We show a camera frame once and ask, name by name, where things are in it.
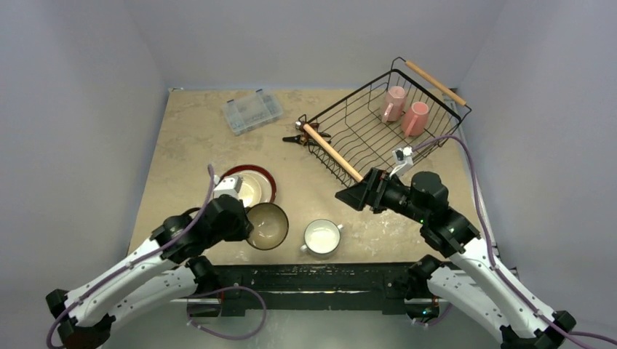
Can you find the red black lacquer plate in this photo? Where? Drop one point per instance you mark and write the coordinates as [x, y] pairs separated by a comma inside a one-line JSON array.
[[263, 176]]

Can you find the white two-handled soup cup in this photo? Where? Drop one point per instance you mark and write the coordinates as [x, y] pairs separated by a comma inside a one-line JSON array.
[[321, 238]]

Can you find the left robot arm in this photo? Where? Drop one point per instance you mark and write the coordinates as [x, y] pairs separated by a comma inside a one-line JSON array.
[[168, 265]]

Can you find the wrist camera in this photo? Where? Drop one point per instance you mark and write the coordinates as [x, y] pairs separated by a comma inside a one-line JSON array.
[[230, 186], [404, 161]]

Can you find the clear plastic organizer box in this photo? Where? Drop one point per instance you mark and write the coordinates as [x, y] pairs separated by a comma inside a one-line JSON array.
[[252, 111]]

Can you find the light pink faceted mug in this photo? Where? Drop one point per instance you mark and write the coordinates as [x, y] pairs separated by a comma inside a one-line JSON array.
[[393, 104]]

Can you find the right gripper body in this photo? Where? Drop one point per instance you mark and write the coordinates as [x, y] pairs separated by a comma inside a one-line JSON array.
[[375, 188]]

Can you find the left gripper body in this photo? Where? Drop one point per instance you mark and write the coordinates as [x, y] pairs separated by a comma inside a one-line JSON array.
[[236, 232]]

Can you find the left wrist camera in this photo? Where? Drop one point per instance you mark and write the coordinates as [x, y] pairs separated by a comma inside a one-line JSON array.
[[230, 186]]

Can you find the brown bowl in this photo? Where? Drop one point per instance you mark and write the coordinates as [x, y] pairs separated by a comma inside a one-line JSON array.
[[270, 226]]

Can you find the beige round plate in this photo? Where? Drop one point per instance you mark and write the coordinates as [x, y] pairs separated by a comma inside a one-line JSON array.
[[255, 189]]

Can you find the black wire dish rack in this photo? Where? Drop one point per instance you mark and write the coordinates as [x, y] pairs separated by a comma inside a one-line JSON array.
[[354, 127]]

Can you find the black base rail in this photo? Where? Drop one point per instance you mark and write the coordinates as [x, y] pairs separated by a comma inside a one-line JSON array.
[[391, 288]]

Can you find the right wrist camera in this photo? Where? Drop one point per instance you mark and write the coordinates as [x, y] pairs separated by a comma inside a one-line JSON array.
[[404, 161]]

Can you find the salmon pink mug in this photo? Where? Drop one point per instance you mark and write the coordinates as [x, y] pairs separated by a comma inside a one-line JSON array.
[[415, 119]]

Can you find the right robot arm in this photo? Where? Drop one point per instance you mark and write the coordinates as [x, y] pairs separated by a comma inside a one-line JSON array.
[[496, 299]]

